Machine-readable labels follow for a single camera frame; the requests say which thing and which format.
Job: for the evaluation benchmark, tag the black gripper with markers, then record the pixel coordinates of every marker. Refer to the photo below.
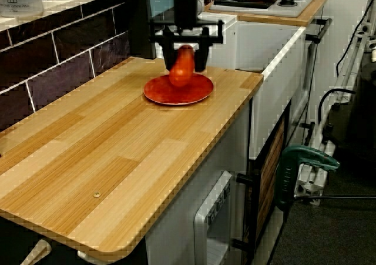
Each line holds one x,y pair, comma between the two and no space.
185,12

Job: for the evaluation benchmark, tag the red round plate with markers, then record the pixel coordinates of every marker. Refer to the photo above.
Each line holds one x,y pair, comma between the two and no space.
164,93

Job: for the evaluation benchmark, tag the white printed container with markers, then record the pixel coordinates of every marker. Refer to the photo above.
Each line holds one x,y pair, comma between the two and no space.
20,2

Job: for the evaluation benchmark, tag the white toy sink basin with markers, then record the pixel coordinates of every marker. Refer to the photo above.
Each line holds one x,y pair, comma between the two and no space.
273,50

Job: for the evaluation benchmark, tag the white toy oven door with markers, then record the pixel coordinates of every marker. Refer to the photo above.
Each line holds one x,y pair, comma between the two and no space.
214,215

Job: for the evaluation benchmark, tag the black stove knob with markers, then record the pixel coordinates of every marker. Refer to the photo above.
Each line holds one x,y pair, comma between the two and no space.
286,1

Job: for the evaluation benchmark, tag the red toy sausage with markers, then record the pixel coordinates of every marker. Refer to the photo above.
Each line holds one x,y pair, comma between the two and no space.
181,71

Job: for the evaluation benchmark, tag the wooden stove counter board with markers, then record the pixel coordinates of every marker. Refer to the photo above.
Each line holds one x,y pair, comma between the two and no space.
314,10

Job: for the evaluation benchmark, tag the grey toy stove top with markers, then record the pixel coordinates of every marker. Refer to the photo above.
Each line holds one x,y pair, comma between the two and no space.
293,9

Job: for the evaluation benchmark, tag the black equipment case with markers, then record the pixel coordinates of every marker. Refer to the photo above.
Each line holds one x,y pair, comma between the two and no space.
364,106

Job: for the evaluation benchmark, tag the green clamp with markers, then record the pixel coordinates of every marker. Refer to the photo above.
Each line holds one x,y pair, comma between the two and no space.
302,162

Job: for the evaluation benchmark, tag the aluminium extrusion frame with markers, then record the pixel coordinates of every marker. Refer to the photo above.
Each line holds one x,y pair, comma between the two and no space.
345,78

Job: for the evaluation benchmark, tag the wooden slatted cabinet door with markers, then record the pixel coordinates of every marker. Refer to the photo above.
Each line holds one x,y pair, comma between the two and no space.
271,177

